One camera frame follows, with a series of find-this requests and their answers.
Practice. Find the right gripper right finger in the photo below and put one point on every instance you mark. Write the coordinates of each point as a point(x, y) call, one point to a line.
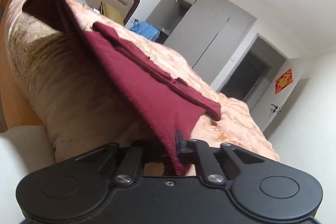
point(202, 156)

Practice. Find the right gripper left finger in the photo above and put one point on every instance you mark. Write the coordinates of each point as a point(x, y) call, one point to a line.
point(132, 164)

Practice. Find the dark red knit garment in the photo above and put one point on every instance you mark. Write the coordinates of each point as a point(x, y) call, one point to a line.
point(167, 105)

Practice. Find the blue clothes pile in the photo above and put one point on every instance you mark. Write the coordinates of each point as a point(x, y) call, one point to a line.
point(146, 30)

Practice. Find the floral peach bed quilt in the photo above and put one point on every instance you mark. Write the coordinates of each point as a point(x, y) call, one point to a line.
point(82, 110)

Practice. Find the mustard yellow cushion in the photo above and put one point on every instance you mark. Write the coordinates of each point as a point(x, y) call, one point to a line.
point(111, 13)

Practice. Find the red fu door decoration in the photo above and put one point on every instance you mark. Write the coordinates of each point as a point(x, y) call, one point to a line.
point(283, 81)

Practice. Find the grey built-in wardrobe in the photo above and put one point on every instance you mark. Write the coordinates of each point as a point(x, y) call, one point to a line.
point(205, 32)

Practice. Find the white room door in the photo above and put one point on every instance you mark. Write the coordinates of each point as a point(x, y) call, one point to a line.
point(285, 99)

